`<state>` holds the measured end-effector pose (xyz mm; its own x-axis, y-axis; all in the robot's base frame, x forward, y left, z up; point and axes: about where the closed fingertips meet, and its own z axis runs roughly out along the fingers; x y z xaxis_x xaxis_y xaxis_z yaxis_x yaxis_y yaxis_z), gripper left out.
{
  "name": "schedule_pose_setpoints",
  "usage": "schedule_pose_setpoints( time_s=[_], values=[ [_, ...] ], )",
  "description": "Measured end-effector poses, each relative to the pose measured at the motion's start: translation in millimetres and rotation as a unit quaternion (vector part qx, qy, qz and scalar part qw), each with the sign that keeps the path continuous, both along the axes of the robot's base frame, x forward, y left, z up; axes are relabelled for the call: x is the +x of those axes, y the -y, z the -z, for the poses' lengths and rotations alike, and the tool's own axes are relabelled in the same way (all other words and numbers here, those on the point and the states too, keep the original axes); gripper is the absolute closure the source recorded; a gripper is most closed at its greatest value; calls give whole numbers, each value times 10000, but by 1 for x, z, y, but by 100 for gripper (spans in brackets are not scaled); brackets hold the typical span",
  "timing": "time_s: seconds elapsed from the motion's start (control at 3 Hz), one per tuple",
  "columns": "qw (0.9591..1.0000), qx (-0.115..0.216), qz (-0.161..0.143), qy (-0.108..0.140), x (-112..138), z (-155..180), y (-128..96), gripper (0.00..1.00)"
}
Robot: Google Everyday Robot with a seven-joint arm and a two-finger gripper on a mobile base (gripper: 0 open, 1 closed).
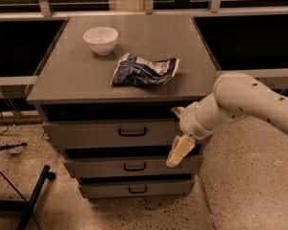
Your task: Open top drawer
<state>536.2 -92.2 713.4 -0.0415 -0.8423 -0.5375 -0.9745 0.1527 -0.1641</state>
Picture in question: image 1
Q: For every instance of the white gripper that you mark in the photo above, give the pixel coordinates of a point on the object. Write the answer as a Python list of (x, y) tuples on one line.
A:
[(191, 123)]

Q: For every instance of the grey top drawer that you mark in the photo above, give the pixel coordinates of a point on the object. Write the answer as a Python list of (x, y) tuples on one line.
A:
[(112, 133)]

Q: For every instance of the grey drawer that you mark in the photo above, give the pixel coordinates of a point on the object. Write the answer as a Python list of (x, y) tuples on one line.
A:
[(131, 166), (162, 187), (112, 133)]

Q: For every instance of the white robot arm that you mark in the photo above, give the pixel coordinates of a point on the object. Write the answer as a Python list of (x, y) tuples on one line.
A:
[(235, 96)]

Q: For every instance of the grey middle drawer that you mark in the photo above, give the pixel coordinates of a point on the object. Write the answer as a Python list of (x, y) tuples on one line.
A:
[(131, 166)]

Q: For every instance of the grey bottom drawer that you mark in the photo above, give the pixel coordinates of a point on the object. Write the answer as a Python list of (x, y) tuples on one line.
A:
[(162, 187)]

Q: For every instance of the grey drawer cabinet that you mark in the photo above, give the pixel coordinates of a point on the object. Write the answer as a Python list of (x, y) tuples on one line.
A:
[(74, 84)]

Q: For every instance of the crumpled blue white chip bag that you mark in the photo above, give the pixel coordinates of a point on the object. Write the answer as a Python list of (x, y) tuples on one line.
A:
[(136, 71)]

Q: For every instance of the white ceramic bowl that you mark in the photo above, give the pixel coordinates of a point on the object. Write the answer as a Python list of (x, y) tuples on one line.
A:
[(101, 40)]

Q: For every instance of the black metal stand leg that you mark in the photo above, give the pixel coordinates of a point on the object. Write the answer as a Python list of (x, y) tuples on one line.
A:
[(24, 206)]

